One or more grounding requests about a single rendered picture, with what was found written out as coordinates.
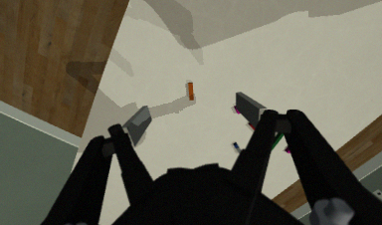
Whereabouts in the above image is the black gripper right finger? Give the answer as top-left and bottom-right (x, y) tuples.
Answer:
(209, 92), (382, 225)

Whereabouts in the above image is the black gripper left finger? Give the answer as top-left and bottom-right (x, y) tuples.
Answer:
(41, 106), (175, 225)

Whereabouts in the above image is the dark green rod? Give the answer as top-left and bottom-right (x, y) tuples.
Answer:
(272, 132), (284, 150)

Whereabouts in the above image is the orange rod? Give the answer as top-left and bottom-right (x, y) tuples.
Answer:
(188, 83), (194, 101)

